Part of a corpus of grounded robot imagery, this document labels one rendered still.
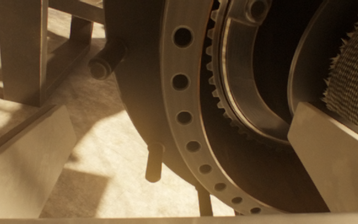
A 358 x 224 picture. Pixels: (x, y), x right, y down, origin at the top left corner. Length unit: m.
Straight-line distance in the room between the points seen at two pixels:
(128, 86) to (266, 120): 0.18
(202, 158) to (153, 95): 0.08
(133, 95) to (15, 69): 1.18
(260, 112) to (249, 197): 0.11
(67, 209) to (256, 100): 0.85
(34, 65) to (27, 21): 0.22
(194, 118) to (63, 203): 0.87
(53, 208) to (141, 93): 0.81
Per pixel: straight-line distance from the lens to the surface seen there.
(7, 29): 1.31
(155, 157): 0.23
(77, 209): 0.97
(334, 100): 0.19
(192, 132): 0.17
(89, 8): 1.21
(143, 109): 0.23
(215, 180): 0.21
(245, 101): 0.27
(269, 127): 0.30
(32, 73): 1.34
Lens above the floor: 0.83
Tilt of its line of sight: 29 degrees down
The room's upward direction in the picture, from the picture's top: 23 degrees clockwise
